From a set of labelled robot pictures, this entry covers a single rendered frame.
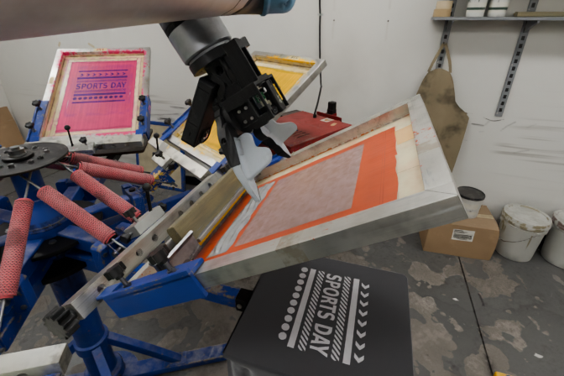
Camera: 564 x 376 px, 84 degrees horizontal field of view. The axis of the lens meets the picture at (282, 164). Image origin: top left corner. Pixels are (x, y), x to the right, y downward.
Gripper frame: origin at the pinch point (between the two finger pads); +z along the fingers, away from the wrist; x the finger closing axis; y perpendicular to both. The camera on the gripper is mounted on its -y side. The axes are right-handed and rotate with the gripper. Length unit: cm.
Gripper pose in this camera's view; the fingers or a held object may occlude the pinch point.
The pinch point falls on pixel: (273, 179)
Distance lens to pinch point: 48.5
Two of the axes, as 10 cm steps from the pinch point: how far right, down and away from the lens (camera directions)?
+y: 8.1, -3.7, -4.6
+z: 5.1, 8.3, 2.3
